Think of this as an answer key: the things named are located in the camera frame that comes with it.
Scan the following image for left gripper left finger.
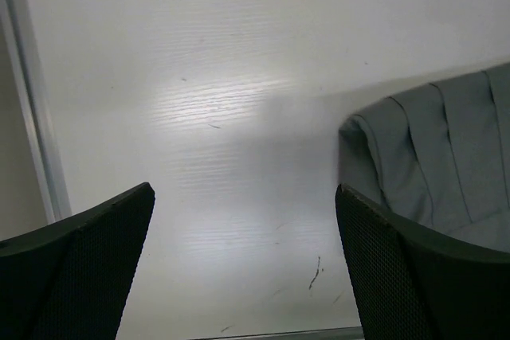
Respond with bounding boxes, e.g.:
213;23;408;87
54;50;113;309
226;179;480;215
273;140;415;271
1;182;155;339

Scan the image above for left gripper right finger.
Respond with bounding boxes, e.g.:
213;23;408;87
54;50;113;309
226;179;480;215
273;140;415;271
335;184;509;339

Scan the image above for grey pleated skirt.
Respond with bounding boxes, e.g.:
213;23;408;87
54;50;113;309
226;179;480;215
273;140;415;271
339;64;509;252

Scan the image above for aluminium table edge rail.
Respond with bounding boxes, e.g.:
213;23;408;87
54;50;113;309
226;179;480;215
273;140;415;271
1;0;72;224

